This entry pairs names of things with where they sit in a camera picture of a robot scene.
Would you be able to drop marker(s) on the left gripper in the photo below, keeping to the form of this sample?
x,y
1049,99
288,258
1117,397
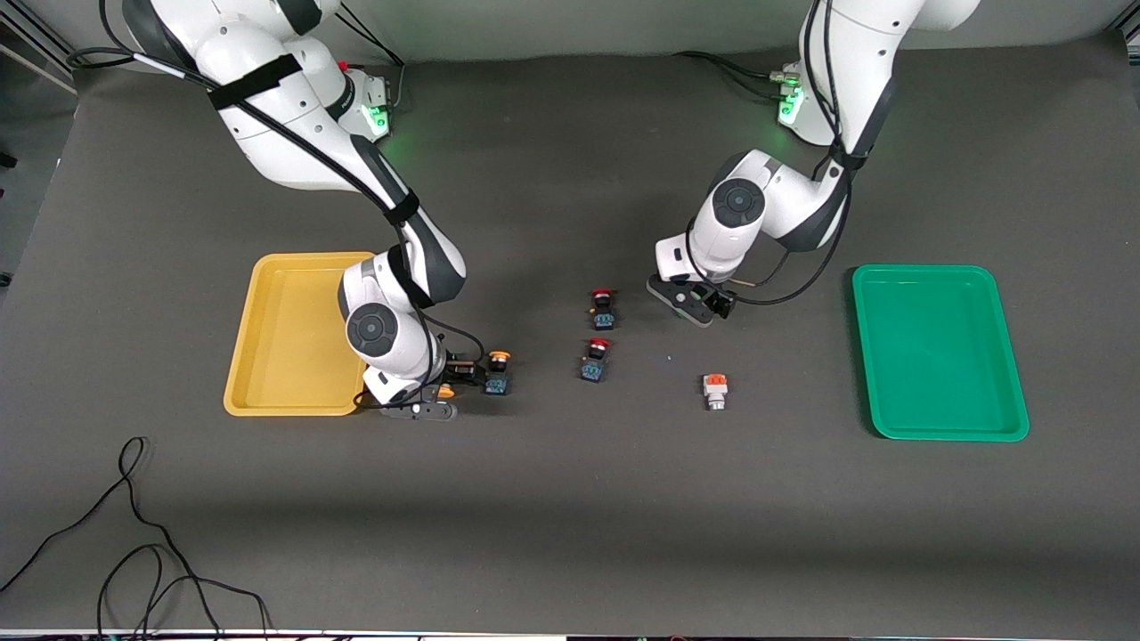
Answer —
x,y
715,300

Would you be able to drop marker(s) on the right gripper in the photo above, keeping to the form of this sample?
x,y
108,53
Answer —
x,y
456,369

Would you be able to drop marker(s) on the orange white push button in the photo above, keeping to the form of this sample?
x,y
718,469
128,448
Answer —
x,y
715,390

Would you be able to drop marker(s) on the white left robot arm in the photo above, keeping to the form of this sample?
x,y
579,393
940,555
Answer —
x,y
766,205

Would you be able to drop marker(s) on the red push button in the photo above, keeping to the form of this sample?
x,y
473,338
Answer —
x,y
603,310
595,361

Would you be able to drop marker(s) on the yellow plastic tray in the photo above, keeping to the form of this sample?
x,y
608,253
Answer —
x,y
285,334

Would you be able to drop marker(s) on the green plastic tray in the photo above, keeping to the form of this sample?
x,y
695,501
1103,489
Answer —
x,y
940,352

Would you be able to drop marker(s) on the aluminium frame rail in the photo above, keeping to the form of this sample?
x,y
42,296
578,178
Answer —
x,y
36,53

